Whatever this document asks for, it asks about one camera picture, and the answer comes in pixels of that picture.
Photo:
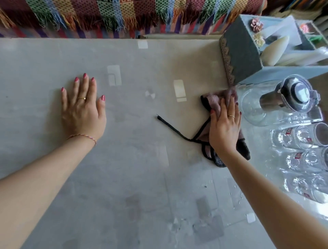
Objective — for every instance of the pink fabric flower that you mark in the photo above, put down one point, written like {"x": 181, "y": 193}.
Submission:
{"x": 257, "y": 25}

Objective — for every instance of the white tissue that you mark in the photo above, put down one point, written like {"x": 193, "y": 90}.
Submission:
{"x": 287, "y": 29}

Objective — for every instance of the person's right forearm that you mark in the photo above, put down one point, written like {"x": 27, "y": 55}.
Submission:
{"x": 269, "y": 205}

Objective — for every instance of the person's right hand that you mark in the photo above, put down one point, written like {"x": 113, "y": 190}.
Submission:
{"x": 225, "y": 133}

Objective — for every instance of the grey table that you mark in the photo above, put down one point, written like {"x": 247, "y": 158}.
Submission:
{"x": 128, "y": 154}

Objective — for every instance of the cream fabric flower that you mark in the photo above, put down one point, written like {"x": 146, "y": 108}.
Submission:
{"x": 258, "y": 39}

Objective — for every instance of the person's left hand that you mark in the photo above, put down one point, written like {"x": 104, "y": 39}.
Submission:
{"x": 83, "y": 118}

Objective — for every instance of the blue fabric organizer box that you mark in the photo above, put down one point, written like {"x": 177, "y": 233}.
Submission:
{"x": 243, "y": 56}

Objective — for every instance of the brown sofa with cream carving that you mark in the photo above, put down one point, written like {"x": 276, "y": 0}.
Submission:
{"x": 179, "y": 36}

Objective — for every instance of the clear glass cup red label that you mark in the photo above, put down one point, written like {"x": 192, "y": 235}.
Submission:
{"x": 312, "y": 136}

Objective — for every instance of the white paper packet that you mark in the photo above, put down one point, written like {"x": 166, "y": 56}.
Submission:
{"x": 302, "y": 57}

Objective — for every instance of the glass kettle with black lid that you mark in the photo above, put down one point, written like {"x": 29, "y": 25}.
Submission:
{"x": 294, "y": 93}

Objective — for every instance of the colourful striped woven sofa throw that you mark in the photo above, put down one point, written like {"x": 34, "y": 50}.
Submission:
{"x": 102, "y": 12}

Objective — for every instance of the person's left forearm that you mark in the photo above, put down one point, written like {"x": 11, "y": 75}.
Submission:
{"x": 38, "y": 184}

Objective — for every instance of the mauve cleaning cloth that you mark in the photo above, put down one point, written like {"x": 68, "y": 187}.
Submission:
{"x": 214, "y": 101}

